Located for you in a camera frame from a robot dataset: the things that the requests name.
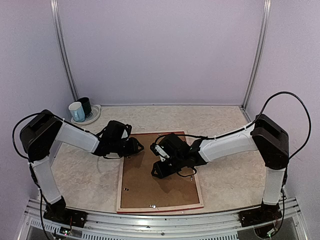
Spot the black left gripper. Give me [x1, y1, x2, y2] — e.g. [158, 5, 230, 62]
[111, 137, 144, 157]

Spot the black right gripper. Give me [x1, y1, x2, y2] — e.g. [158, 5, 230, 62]
[151, 154, 185, 180]

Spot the brown cardboard backing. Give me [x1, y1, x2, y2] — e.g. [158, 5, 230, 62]
[120, 132, 202, 209]

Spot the red wooden picture frame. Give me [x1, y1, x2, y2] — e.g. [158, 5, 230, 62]
[116, 129, 205, 215]

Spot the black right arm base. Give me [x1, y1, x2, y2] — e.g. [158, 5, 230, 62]
[238, 202, 283, 228]

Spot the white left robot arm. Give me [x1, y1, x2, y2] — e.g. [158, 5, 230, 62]
[19, 109, 144, 223]

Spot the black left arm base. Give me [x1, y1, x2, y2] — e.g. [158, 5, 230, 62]
[43, 208, 88, 228]

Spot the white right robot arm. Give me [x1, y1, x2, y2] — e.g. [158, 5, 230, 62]
[150, 110, 306, 222]

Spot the white round plate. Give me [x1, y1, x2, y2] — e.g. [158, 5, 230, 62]
[70, 104, 102, 125]

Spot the light blue mug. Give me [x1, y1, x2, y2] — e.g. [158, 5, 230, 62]
[68, 101, 85, 123]

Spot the dark green mug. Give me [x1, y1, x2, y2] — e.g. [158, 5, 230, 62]
[77, 97, 92, 118]

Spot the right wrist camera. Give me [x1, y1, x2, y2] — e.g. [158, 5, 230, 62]
[150, 142, 169, 162]

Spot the aluminium front rail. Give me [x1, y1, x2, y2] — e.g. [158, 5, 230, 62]
[15, 198, 309, 240]

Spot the left aluminium corner post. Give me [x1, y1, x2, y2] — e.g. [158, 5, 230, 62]
[50, 0, 79, 101]

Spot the aluminium corner post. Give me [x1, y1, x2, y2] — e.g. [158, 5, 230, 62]
[241, 0, 272, 112]
[50, 0, 79, 101]

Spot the right aluminium corner post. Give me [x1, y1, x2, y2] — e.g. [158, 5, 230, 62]
[241, 0, 272, 112]

